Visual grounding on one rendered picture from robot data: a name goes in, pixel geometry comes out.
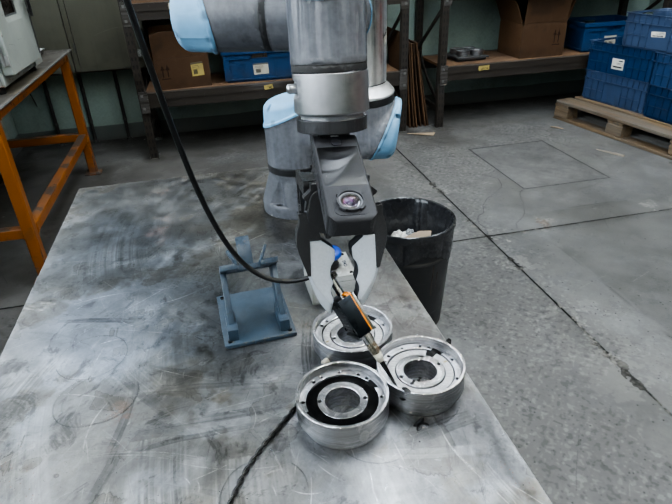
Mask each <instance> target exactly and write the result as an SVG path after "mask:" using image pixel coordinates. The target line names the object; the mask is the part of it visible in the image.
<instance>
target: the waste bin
mask: <svg viewBox="0 0 672 504"><path fill-rule="evenodd" d="M377 202H380V203H381V204H382V205H383V216H384V219H385V221H386V226H387V241H386V246H385V248H386V250H387V251H388V253H389V254H390V256H391V257H392V259H393V260H394V262H395V263H396V265H397V266H398V268H399V270H400V271H401V273H402V274H403V276H404V277H405V279H406V280H407V282H408V283H409V285H410V286H411V288H412V289H413V291H414V293H415V294H416V296H417V297H418V299H419V300H420V302H421V303H422V305H423V306H424V308H425V309H426V311H427V312H428V314H429V315H430V317H431V318H432V320H433V322H434V323H435V325H436V324H437V323H438V321H439V319H440V314H441V307H442V301H443V294H444V288H445V281H446V275H447V269H448V262H449V258H450V254H451V250H452V243H453V236H454V229H455V227H456V216H455V214H454V213H453V212H452V211H451V210H450V209H448V208H447V207H445V206H444V205H442V204H440V203H437V202H435V201H432V200H428V199H423V198H415V197H397V198H389V199H384V200H381V201H377ZM407 229H413V230H414V232H418V231H431V236H426V237H418V238H404V237H395V236H391V235H392V233H393V232H394V231H398V230H400V231H402V232H404V231H406V230H407Z"/></svg>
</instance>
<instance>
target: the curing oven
mask: <svg viewBox="0 0 672 504"><path fill-rule="evenodd" d="M26 2H27V3H26ZM29 13H30V14H29ZM30 16H33V12H32V8H31V5H30V1H29V0H0V95H3V94H6V93H7V92H6V89H5V87H7V86H8V85H10V84H11V83H12V82H14V81H15V80H16V79H18V78H19V77H20V76H22V75H23V74H24V73H26V72H27V71H36V67H35V66H37V65H39V64H40V63H41V62H43V61H42V57H41V54H40V48H39V45H38V42H37V38H36V35H35V31H34V28H33V24H32V21H31V17H30Z"/></svg>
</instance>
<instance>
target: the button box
mask: <svg viewBox="0 0 672 504"><path fill-rule="evenodd" d="M331 271H336V272H337V274H338V276H337V277H336V279H337V281H338V283H339V284H340V286H341V288H342V289H343V291H344V292H353V293H354V289H355V283H356V281H355V279H354V276H353V271H354V268H353V266H352V264H351V262H350V260H349V258H348V256H347V254H346V252H342V256H341V257H340V258H339V259H338V260H336V261H334V263H333V264H332V266H331ZM305 284H306V287H307V290H308V293H309V295H310V298H311V301H312V304H313V305H320V302H319V301H318V299H317V297H316V295H315V292H314V290H313V287H312V285H311V282H310V280H308V281H305Z"/></svg>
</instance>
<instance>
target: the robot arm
mask: <svg viewBox="0 0 672 504"><path fill-rule="evenodd" d="M170 18H171V24H172V28H173V31H174V34H175V37H176V39H177V41H178V42H179V44H180V45H181V46H182V47H183V48H184V49H185V50H187V51H189V52H208V53H214V54H218V52H264V51H267V52H269V51H274V52H281V51H289V53H290V65H291V73H292V79H293V81H294V84H288V85H287V86H286V91H287V92H286V93H282V94H279V95H277V96H274V97H272V98H270V99H269V100H268V101H267V102H266V103H265V104H264V107H263V116H264V123H263V127H264V130H265V139H266V149H267V159H268V168H269V175H268V179H267V184H266V188H265V192H264V197H263V202H264V209H265V211H266V212H267V213H268V214H269V215H271V216H273V217H276V218H279V219H285V220H298V224H297V226H296V228H295V242H296V247H297V250H298V253H299V255H300V258H301V260H302V263H303V265H304V268H305V270H306V273H307V275H308V277H309V280H310V282H311V285H312V287H313V290H314V292H315V295H316V297H317V299H318V301H319V302H320V304H321V305H322V306H323V308H324V309H325V310H326V311H327V312H328V313H332V312H333V307H334V298H333V295H332V292H331V289H332V286H333V279H332V277H331V274H330V271H331V266H332V264H333V263H334V260H335V250H334V248H333V246H332V244H331V243H329V242H328V241H326V240H324V239H323V238H322V237H321V235H320V233H324V236H325V238H326V239H330V238H331V237H337V236H351V235H355V236H354V237H353V238H352V239H351V240H350V241H349V243H348V246H349V253H350V255H351V256H352V258H353V259H354V262H355V267H354V271H353V276H354V279H355V281H356V283H355V289H354V294H355V296H356V297H357V299H358V301H359V302H360V304H361V305H362V306H363V304H364V302H365V301H366V299H367V297H368V295H369V293H370V291H371V289H372V286H373V284H374V281H375V278H376V275H377V272H378V268H379V267H380V264H381V260H382V257H383V253H384V249H385V246H386V241H387V226H386V221H385V219H384V216H383V205H382V204H381V203H380V202H376V203H375V200H374V197H373V195H374V194H376V192H377V190H376V189H375V188H374V187H372V186H371V185H370V183H369V181H370V175H369V174H367V172H366V169H365V165H364V162H363V159H369V160H373V159H386V158H390V157H391V156H392V155H393V154H394V152H395V149H396V144H397V138H398V132H399V125H400V117H401V109H402V99H401V98H398V97H394V91H395V90H394V87H393V86H392V85H391V84H390V83H389V82H388V81H387V80H386V68H387V0H170Z"/></svg>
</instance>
